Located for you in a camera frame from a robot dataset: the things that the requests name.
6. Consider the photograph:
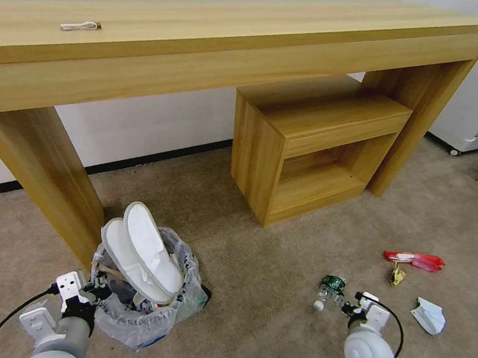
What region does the white disposable slipper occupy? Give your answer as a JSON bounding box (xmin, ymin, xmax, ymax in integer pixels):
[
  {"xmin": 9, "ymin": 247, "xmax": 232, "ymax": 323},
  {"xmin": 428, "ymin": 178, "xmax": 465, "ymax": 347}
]
[
  {"xmin": 117, "ymin": 200, "xmax": 191, "ymax": 299},
  {"xmin": 95, "ymin": 216, "xmax": 178, "ymax": 305}
]

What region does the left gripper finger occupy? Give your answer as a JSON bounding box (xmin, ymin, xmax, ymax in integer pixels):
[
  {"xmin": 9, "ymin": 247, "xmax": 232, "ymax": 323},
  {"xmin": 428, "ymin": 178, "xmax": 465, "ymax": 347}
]
[
  {"xmin": 96, "ymin": 277, "xmax": 114, "ymax": 303},
  {"xmin": 81, "ymin": 271, "xmax": 104, "ymax": 302}
]

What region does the coiled white cable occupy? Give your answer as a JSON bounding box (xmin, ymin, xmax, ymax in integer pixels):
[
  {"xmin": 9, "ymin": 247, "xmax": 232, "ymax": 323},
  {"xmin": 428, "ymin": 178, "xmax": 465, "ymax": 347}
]
[{"xmin": 60, "ymin": 18, "xmax": 102, "ymax": 35}]

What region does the small wooden open cabinet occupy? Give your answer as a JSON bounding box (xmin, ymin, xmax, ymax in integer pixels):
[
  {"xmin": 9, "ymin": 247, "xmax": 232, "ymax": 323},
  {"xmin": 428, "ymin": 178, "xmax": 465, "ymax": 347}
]
[{"xmin": 225, "ymin": 66, "xmax": 416, "ymax": 239}]

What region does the long wooden desk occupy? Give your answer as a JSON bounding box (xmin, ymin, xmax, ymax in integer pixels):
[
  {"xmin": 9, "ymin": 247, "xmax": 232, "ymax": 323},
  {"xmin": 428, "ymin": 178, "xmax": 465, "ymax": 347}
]
[{"xmin": 0, "ymin": 0, "xmax": 478, "ymax": 294}]

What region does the clear plastic bin liner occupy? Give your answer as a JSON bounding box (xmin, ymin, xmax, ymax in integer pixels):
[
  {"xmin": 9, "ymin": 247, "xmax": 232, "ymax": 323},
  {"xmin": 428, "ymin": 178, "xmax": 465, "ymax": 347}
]
[{"xmin": 85, "ymin": 221, "xmax": 215, "ymax": 357}]

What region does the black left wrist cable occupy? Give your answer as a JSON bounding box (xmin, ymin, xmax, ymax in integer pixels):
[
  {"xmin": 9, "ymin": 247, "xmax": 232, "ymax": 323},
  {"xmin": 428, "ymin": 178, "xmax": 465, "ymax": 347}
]
[{"xmin": 0, "ymin": 280, "xmax": 58, "ymax": 358}]

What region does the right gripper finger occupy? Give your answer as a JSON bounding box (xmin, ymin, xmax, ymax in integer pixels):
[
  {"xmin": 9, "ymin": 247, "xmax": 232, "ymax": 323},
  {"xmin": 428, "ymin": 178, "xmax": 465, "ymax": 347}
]
[
  {"xmin": 338, "ymin": 293, "xmax": 357, "ymax": 318},
  {"xmin": 352, "ymin": 290, "xmax": 370, "ymax": 313}
]

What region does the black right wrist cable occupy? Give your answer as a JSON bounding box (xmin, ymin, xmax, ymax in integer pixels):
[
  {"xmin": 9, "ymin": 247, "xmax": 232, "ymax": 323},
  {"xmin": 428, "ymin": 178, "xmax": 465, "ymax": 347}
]
[{"xmin": 356, "ymin": 294, "xmax": 408, "ymax": 358}]

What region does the crushed green-label plastic bottle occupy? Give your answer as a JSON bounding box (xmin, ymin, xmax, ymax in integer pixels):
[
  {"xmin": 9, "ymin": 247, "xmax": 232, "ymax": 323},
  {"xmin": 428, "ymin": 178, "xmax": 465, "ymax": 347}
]
[{"xmin": 312, "ymin": 272, "xmax": 348, "ymax": 313}]

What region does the white and blue face mask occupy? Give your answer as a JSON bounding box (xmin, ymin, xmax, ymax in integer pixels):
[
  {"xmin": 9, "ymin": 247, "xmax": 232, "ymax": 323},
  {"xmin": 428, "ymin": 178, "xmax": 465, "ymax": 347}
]
[{"xmin": 408, "ymin": 296, "xmax": 449, "ymax": 337}]

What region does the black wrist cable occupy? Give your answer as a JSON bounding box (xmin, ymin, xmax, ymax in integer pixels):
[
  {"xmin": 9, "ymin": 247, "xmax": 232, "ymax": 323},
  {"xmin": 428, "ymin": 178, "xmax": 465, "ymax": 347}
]
[
  {"xmin": 0, "ymin": 280, "xmax": 58, "ymax": 358},
  {"xmin": 356, "ymin": 294, "xmax": 408, "ymax": 358}
]

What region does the crumpled yellow wrapper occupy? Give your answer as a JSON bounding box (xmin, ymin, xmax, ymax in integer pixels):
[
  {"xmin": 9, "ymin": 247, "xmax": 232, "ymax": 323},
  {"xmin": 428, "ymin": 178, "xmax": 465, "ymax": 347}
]
[{"xmin": 387, "ymin": 264, "xmax": 408, "ymax": 289}]

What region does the trash bin with dark rim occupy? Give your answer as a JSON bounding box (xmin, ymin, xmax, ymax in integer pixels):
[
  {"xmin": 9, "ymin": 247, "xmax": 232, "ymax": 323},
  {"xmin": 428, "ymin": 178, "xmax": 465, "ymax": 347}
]
[{"xmin": 84, "ymin": 254, "xmax": 215, "ymax": 353}]

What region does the red plastic wrapper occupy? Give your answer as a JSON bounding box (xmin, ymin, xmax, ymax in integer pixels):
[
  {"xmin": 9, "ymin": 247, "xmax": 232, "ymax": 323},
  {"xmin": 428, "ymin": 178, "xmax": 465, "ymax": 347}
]
[{"xmin": 382, "ymin": 250, "xmax": 448, "ymax": 274}]

